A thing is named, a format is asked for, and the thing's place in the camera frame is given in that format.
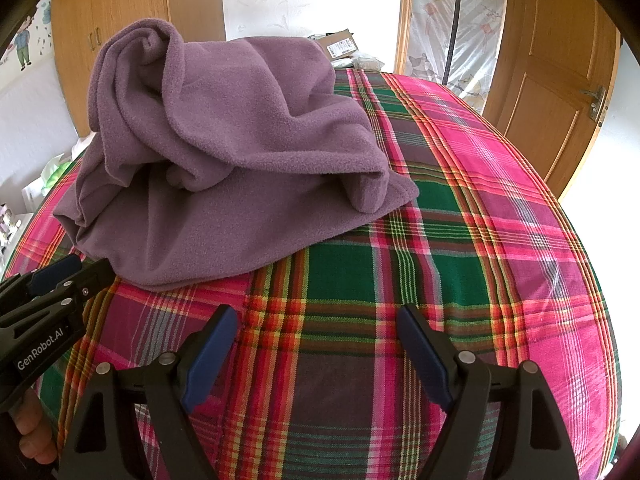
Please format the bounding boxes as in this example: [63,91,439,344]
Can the black curtain strip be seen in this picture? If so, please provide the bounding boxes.
[440,0,467,86]

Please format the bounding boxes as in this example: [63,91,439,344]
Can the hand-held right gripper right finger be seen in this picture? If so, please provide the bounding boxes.
[397,304,581,480]

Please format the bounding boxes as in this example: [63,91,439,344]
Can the plaid bed sheet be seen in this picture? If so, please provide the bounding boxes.
[5,67,623,480]

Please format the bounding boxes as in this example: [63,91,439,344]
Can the cartoon wall sticker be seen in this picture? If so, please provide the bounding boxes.
[0,0,53,72]

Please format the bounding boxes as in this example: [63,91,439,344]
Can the metal door handle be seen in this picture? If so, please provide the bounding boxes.
[580,85,607,122]

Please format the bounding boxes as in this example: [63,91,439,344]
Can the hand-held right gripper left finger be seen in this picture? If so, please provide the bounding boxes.
[59,304,239,480]

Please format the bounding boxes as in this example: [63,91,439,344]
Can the wooden door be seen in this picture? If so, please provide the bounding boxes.
[482,0,621,201]

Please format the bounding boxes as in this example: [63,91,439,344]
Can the clear plastic door curtain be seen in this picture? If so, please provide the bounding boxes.
[395,0,511,116]

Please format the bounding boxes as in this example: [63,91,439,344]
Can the purple fleece pants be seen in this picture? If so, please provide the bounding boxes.
[52,17,420,292]

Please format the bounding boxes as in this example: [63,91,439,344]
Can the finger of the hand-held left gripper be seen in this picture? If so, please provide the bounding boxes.
[25,259,118,323]
[0,254,85,312]

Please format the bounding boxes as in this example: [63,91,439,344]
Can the green tissue pack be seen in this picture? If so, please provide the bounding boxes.
[42,152,77,197]

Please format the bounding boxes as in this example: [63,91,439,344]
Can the white plastic bags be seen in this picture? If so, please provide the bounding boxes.
[334,51,386,72]

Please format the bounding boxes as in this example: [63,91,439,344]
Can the person's left hand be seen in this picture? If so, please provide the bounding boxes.
[12,389,59,466]

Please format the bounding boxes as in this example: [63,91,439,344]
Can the labelled cardboard box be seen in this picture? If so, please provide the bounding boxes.
[307,27,357,61]

